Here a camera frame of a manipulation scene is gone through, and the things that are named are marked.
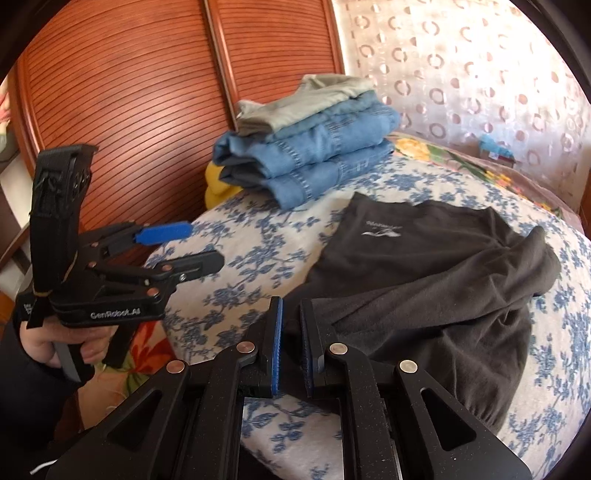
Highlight colourful flower blanket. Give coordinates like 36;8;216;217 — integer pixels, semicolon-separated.
74;131;580;416

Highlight sheer curtain with circles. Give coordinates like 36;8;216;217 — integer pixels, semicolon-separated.
330;0;591;213

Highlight person's left forearm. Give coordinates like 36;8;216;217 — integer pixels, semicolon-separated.
0;318;93;467

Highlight yellow cloth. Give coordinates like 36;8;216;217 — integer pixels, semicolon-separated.
204;161;232;210

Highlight cardboard box with blue bag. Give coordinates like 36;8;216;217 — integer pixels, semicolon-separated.
478;134;518;169

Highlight folded blue jeans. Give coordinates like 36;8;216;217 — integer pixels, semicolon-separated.
268;90;402;141
221;143;397;212
213;122;395;178

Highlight black pants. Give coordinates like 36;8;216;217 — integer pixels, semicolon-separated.
281;191;561;437

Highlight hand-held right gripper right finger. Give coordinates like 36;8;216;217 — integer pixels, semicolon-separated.
299;298;532;480

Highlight blue floral blanket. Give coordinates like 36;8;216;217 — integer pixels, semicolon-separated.
145;150;591;480

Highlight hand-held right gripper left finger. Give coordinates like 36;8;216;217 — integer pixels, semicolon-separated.
46;296;283;480

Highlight folded grey pants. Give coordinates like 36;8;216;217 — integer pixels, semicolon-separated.
235;74;376;136

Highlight person's left hand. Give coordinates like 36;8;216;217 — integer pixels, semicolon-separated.
19;318;116;370

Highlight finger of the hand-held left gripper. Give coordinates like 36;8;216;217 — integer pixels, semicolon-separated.
90;250;225;298
79;222;192;264

